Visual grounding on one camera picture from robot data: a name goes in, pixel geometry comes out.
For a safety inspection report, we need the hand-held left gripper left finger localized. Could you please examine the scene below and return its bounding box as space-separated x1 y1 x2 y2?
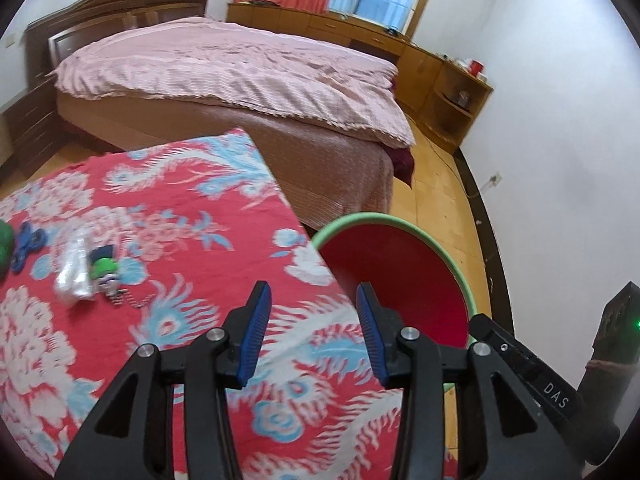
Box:
55 281 273 480

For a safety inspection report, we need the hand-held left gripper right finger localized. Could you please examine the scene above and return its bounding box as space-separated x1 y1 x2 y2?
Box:
356 282 583 480

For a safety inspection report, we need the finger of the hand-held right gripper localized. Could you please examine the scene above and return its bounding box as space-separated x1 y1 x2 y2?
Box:
468 313 587 428

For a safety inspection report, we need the red basin with green rim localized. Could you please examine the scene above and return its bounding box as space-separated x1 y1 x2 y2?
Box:
312 212 480 393

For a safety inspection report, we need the red floral cloth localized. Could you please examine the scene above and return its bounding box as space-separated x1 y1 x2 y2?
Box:
0 127 461 480

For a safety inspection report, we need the small green toy figure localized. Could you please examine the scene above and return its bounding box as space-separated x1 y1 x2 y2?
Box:
89 245 127 307

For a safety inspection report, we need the dark red cloth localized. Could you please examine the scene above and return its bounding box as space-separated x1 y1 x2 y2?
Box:
392 146 416 189

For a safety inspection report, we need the clear plastic wrapper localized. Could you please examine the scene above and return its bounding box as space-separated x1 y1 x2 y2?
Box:
54 237 97 305

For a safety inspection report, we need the wooden bed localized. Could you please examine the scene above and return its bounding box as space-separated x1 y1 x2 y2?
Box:
47 15 417 231

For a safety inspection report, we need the blue fidget spinner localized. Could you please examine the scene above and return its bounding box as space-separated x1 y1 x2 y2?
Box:
9 225 52 274

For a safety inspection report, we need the green pumpkin-shaped toy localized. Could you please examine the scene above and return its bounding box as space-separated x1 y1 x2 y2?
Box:
0 220 14 282

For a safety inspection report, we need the pink striped blanket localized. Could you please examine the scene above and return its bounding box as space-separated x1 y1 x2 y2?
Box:
52 16 416 149

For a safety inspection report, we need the long wooden cabinet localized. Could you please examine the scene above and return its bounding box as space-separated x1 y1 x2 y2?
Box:
227 2 495 154

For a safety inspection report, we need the dark wooden nightstand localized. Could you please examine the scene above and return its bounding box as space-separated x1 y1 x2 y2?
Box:
0 77 63 172

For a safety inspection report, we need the dark wooden headboard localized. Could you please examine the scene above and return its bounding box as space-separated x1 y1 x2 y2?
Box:
24 0 213 86

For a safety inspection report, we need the floor cable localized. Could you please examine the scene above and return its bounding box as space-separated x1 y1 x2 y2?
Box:
405 115 501 201

